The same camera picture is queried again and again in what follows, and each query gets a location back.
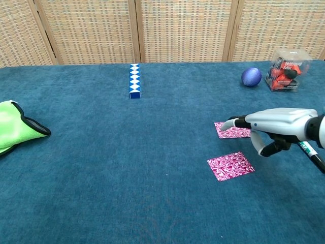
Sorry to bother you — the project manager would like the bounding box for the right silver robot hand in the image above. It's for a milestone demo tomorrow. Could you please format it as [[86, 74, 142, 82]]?
[[220, 108, 318, 157]]

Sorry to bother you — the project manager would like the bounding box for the pink patterned playing card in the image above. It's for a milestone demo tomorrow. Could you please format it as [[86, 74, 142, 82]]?
[[207, 151, 255, 182], [214, 121, 252, 139]]

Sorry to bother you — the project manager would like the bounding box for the clear box with red items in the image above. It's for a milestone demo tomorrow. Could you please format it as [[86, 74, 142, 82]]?
[[265, 48, 313, 93]]

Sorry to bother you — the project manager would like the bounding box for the green white marker pen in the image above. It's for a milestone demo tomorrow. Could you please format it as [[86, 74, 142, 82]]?
[[297, 141, 325, 174]]

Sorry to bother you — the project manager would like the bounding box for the blue purple ball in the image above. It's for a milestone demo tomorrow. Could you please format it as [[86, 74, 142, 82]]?
[[241, 67, 263, 88]]

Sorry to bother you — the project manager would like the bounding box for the woven folding screen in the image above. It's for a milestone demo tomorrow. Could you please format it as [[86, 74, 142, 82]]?
[[0, 0, 325, 68]]

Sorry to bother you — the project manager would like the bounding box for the blue white snake puzzle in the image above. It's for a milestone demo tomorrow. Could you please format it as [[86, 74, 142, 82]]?
[[128, 63, 142, 99]]

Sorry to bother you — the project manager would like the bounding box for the blue felt table mat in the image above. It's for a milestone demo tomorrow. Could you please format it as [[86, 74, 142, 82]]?
[[0, 59, 325, 244]]

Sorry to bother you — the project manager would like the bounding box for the green microfiber cloth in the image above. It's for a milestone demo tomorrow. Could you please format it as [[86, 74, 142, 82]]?
[[0, 100, 51, 157]]

